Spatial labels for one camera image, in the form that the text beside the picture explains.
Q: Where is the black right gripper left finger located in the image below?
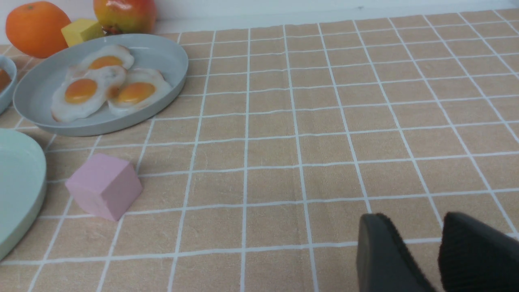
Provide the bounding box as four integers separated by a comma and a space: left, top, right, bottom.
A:
356, 214, 436, 292

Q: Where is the fried egg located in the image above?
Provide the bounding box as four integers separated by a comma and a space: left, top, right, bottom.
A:
107, 68, 173, 116
50, 65, 127, 122
77, 44, 135, 70

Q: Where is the mint green plate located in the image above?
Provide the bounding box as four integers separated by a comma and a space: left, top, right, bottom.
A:
0, 128, 47, 259

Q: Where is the fried egg back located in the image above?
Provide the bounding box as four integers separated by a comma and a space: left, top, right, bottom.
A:
77, 44, 135, 70

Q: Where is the beige checkered tablecloth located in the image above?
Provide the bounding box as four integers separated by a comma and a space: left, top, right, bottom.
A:
1, 9, 519, 292

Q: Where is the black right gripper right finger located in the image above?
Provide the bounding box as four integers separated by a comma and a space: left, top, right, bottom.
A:
438, 211, 519, 292

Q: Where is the orange fruit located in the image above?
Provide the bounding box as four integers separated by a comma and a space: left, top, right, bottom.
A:
5, 1, 71, 58

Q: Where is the light blue plate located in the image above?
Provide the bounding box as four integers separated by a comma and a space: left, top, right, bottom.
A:
0, 55, 18, 114

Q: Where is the yellow cube block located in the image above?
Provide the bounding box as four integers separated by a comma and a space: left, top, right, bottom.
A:
61, 18, 105, 47

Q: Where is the grey plate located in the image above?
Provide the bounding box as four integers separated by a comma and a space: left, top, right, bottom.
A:
13, 34, 189, 137

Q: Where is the red yellow apple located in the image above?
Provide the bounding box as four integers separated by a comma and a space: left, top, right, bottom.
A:
92, 0, 157, 35

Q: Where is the pink cube block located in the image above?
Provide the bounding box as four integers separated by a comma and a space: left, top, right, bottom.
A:
65, 153, 143, 221

